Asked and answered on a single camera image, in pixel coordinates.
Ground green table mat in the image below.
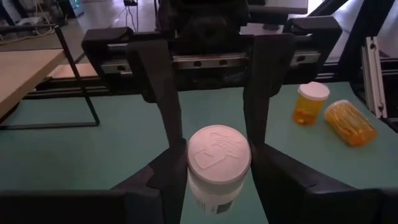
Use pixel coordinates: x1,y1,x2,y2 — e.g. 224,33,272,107
0,81,398,224

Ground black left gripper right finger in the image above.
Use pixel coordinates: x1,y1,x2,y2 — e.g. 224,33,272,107
250,142,398,224

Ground black computer case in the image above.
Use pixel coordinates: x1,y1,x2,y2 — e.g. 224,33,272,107
67,0,85,18

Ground white bottle embossed round cap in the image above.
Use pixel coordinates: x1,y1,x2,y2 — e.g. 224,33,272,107
186,124,252,216

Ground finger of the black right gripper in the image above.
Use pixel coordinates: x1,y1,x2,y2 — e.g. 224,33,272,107
126,39,188,151
243,32,295,147

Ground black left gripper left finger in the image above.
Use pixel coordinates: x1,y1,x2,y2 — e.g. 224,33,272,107
111,139,190,224

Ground orange translucent medicine bottle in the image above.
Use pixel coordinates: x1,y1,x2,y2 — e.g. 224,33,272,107
323,99,379,148

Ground orange bottle with white cap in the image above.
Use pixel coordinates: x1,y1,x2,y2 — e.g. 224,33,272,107
292,81,331,127

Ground wooden shelf black metal legs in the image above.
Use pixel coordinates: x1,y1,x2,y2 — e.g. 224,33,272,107
0,25,101,131

